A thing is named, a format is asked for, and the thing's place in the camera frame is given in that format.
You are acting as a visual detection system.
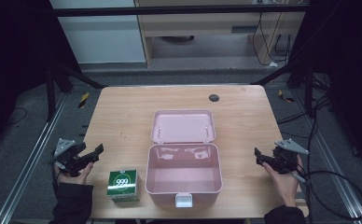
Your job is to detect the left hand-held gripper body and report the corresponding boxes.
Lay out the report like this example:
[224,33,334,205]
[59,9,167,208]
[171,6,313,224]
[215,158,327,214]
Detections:
[51,137,88,177]

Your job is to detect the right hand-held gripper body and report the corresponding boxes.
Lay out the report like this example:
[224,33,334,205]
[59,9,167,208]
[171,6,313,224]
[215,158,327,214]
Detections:
[271,138,310,175]

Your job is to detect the person's left hand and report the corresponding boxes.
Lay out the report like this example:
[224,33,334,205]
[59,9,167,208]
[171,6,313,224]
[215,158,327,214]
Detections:
[53,161,95,187]

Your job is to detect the person's right hand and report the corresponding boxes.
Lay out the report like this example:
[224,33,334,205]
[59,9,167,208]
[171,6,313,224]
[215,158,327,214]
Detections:
[261,154,305,208]

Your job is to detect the green and white carton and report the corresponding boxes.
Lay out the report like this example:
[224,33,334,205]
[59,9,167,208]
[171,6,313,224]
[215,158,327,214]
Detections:
[105,169,141,203]

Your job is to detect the yellow and black tape piece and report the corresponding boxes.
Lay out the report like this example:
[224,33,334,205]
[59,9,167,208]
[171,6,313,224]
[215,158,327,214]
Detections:
[277,89,296,105]
[77,91,91,110]

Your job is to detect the black metal stand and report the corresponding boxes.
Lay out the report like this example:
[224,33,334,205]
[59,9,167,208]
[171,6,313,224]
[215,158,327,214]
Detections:
[44,61,108,123]
[251,57,331,119]

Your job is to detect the pink plastic storage box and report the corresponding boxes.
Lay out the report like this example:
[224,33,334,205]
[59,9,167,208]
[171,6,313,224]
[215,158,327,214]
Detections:
[144,108,224,209]

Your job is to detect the white cabinet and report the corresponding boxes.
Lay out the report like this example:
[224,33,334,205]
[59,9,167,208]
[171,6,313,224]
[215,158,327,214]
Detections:
[49,0,147,65]

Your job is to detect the wooden desk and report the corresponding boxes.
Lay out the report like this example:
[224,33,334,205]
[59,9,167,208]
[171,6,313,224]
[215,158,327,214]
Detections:
[133,0,310,67]

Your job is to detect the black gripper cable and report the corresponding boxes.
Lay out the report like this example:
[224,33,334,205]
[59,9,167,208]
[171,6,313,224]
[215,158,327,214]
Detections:
[49,158,62,191]
[291,169,362,221]

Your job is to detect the aluminium floor rail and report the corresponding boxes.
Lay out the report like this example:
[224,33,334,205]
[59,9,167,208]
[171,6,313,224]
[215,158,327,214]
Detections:
[0,92,69,224]
[290,90,362,222]

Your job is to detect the black floor cable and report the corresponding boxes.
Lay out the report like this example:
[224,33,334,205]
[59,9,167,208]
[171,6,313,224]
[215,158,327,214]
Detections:
[276,94,332,140]
[3,106,29,127]

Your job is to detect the black cables under desk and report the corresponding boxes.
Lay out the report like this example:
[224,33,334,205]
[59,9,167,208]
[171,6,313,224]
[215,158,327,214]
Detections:
[251,12,295,67]

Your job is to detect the black metal frame bar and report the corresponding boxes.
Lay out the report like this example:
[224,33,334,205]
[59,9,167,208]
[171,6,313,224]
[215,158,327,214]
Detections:
[49,4,310,18]

